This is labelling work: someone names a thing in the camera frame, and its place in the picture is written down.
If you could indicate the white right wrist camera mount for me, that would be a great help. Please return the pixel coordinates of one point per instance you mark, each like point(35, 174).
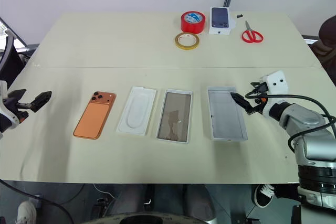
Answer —
point(275, 82)

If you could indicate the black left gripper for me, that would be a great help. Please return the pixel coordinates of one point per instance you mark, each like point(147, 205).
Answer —
point(18, 106)

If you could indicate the white box with phone print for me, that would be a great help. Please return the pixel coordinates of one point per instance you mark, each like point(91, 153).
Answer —
point(220, 19)

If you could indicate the yellow tape roll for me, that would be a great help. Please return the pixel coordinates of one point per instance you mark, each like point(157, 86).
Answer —
point(179, 44)

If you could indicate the black and white sneaker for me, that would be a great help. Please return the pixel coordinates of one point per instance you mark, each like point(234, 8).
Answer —
point(262, 195)

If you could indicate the phone box lid grey inside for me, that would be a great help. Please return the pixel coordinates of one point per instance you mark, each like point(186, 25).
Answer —
point(225, 119)

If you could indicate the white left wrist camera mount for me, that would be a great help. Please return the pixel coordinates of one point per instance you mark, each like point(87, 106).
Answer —
point(3, 90)

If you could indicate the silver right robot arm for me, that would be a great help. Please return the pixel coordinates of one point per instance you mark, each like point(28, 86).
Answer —
point(302, 119)

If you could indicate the white box with brown insert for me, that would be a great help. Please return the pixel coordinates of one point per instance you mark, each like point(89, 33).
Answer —
point(174, 116)

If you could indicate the person in dark clothing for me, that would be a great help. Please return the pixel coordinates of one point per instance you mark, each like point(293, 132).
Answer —
point(326, 45)

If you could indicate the white moulded insert tray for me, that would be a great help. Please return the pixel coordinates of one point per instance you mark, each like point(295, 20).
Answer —
point(136, 111)

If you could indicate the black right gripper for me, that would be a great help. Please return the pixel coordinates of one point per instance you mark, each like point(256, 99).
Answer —
point(260, 102)

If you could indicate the red tape roll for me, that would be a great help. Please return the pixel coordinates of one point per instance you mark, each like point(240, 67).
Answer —
point(187, 26)

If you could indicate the orange smartphone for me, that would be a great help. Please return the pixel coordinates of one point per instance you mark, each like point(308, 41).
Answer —
point(92, 119)

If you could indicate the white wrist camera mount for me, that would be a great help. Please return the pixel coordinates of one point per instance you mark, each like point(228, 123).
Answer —
point(275, 82)
point(3, 90)

